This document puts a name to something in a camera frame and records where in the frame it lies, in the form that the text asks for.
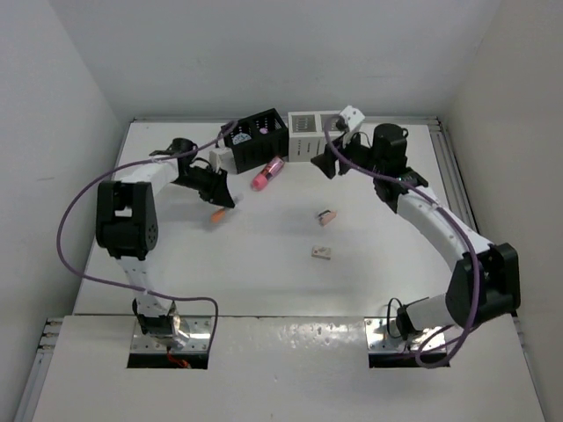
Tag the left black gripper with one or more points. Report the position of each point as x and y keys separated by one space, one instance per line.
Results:
x=217 y=192

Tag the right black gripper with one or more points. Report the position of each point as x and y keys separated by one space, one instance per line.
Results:
x=326 y=161

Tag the orange cap marker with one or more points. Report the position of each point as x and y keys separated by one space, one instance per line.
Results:
x=221 y=214

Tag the blue cap glue stick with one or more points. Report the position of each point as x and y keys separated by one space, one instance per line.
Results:
x=240 y=138

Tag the black slotted container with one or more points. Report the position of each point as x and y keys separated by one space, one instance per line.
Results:
x=261 y=149

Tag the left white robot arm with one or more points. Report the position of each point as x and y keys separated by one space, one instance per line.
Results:
x=127 y=227

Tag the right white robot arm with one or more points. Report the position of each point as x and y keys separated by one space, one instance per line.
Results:
x=485 y=279

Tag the white slotted container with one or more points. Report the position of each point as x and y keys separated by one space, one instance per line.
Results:
x=306 y=134

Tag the pink crayon tube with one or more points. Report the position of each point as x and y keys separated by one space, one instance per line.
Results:
x=271 y=170

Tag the pink mini stapler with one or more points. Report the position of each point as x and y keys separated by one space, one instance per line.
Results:
x=325 y=217

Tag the small eraser box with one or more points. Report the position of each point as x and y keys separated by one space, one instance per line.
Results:
x=321 y=252

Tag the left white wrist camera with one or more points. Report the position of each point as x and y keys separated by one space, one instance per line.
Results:
x=221 y=158

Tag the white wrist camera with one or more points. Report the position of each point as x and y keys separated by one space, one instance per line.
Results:
x=221 y=158
x=349 y=119

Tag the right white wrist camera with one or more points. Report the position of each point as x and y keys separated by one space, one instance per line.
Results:
x=349 y=119

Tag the right aluminium frame rail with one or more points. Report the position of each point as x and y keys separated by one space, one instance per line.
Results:
x=452 y=180

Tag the aluminium frame rail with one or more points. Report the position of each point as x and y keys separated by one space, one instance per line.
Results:
x=452 y=180
x=39 y=370

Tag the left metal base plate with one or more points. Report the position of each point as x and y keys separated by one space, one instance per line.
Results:
x=193 y=338

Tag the metal base plate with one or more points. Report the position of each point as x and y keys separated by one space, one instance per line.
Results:
x=383 y=337
x=193 y=338

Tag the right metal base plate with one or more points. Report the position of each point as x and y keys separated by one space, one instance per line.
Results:
x=383 y=337

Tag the left aluminium frame rail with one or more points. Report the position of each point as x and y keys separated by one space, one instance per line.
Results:
x=39 y=370

